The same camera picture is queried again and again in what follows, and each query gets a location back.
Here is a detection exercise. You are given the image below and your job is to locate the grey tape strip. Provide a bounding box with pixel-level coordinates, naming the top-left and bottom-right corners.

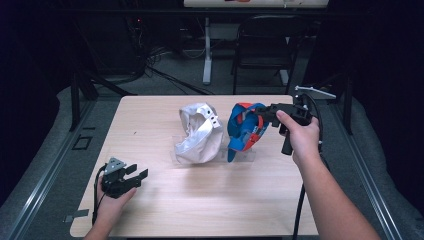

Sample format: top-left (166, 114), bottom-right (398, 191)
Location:
top-left (62, 208), bottom-right (91, 224)

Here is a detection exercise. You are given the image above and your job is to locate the aluminium floor rail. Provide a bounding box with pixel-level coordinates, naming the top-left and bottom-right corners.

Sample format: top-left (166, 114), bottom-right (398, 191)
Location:
top-left (327, 99), bottom-right (405, 240)
top-left (2, 99), bottom-right (98, 240)

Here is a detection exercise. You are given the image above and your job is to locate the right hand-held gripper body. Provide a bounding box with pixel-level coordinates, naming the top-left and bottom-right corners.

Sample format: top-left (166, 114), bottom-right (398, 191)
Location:
top-left (275, 85), bottom-right (338, 157)

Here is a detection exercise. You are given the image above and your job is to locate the left hand-held gripper cable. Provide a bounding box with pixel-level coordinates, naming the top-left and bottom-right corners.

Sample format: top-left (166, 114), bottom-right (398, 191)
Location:
top-left (91, 164), bottom-right (108, 226)

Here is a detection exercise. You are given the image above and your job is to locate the hand-held gripper cable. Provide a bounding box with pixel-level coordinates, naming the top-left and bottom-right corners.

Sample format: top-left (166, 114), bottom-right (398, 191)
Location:
top-left (291, 92), bottom-right (325, 240)
top-left (91, 164), bottom-right (108, 226)

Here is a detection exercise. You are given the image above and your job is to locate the bundle of black floor cables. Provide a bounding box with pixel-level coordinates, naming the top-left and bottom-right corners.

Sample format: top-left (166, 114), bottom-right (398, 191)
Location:
top-left (125, 15), bottom-right (216, 97)

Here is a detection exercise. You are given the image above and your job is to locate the right hand-held gripper cable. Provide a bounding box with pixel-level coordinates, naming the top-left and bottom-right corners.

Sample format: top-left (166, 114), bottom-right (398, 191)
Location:
top-left (291, 92), bottom-right (325, 240)

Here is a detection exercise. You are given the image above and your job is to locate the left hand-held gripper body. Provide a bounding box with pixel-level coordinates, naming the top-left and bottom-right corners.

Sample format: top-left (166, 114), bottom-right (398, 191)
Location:
top-left (100, 157), bottom-right (133, 200)

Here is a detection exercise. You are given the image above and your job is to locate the white desk leg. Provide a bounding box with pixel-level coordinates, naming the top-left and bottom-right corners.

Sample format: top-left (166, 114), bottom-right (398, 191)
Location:
top-left (279, 35), bottom-right (290, 86)
top-left (202, 17), bottom-right (214, 86)

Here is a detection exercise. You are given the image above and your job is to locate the white baseball cap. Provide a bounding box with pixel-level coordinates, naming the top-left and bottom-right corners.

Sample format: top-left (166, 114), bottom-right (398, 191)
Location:
top-left (173, 102), bottom-right (224, 165)

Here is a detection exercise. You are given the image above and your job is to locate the clear acrylic peg rack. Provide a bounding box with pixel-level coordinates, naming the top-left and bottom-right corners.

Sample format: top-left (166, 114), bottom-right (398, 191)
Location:
top-left (170, 134), bottom-right (257, 165)

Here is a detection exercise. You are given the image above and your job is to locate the black metal stand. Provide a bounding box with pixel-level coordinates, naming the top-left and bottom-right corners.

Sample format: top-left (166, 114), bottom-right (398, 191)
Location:
top-left (67, 65), bottom-right (138, 133)
top-left (311, 65), bottom-right (355, 136)

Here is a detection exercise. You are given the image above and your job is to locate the person's right hand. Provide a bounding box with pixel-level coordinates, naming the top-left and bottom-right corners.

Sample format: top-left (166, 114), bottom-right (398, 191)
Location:
top-left (275, 109), bottom-right (323, 165)

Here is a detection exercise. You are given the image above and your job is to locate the black tape square outline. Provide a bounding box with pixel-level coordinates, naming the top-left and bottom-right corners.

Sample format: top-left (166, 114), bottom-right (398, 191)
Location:
top-left (71, 133), bottom-right (94, 151)

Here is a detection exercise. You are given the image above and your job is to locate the blue baseball cap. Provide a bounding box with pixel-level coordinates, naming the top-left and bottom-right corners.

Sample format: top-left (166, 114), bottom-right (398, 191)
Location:
top-left (226, 101), bottom-right (271, 164)

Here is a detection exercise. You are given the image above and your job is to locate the person's left hand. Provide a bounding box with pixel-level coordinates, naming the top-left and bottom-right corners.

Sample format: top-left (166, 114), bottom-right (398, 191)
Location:
top-left (95, 186), bottom-right (138, 228)

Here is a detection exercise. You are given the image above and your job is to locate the black folding chair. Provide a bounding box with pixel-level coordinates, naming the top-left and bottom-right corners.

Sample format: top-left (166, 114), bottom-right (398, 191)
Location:
top-left (230, 14), bottom-right (310, 96)

